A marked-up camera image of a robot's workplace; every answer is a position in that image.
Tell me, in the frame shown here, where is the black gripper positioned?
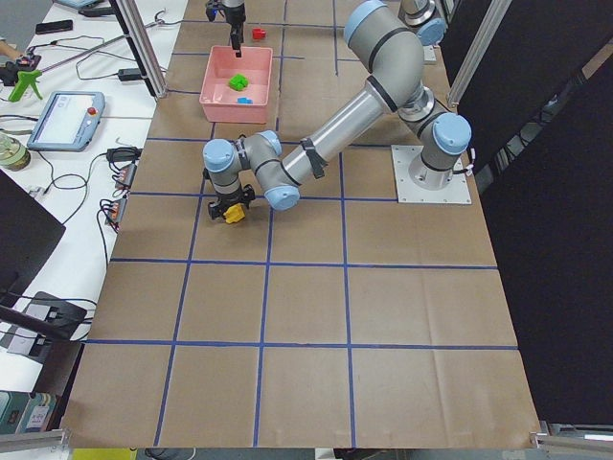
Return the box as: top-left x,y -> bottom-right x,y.
208,184 -> 256,220
205,0 -> 246,58

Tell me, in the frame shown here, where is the yellow toy block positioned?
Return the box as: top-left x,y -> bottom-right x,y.
223,203 -> 246,224

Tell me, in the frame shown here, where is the green toy block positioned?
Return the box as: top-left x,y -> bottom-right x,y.
228,73 -> 249,91

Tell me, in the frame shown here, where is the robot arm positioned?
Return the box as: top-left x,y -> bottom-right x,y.
203,1 -> 471,223
205,1 -> 446,58

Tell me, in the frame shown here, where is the pink plastic box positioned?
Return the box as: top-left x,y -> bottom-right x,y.
199,45 -> 273,124

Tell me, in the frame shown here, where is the red toy block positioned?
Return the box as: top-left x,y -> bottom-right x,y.
251,28 -> 267,41

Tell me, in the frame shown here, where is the black power adapter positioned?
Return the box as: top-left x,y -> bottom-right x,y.
117,68 -> 143,81

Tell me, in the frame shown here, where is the black phone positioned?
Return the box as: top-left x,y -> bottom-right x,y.
34,19 -> 74,35

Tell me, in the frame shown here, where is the blue teach pendant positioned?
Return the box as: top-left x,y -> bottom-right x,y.
27,91 -> 105,151

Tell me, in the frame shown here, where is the black monitor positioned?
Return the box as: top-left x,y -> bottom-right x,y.
1,172 -> 65,308

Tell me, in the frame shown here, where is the glass jar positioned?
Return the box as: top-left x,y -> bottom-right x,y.
0,133 -> 31,172

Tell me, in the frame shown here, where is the aluminium frame post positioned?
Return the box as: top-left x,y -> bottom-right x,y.
109,0 -> 168,100

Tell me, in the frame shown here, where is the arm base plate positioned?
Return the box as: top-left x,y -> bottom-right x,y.
391,145 -> 472,205

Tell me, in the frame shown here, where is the green handled reacher grabber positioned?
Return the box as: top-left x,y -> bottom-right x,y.
8,9 -> 182,104

